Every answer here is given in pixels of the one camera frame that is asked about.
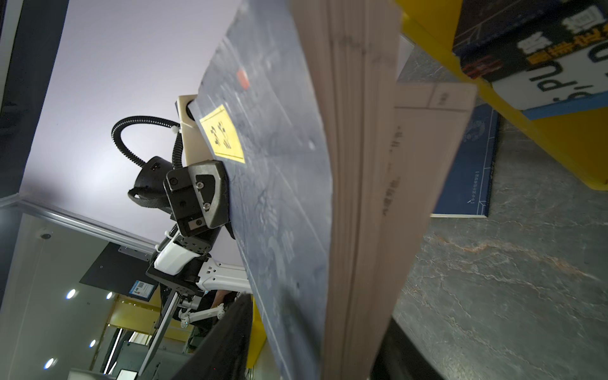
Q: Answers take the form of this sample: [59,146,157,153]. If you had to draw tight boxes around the white booklet black text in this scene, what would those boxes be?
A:
[492,42,607,120]

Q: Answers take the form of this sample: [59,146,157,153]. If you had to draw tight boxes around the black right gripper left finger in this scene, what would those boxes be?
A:
[173,295,253,380]

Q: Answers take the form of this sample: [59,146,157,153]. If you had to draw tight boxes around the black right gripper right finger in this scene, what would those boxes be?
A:
[370,318,444,380]

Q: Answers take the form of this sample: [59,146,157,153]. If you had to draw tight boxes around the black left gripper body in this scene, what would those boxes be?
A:
[164,160,231,237]

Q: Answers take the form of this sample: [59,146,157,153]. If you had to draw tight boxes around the blue book under eye book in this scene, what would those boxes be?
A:
[432,104,501,218]

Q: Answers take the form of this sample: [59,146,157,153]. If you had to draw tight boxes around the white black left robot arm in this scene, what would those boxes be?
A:
[111,116,251,328]

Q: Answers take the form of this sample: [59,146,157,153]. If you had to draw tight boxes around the dark eye cover book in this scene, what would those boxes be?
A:
[460,1,607,82]

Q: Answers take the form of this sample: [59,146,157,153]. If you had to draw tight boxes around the yellow pink blue bookshelf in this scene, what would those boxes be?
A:
[399,1,607,191]

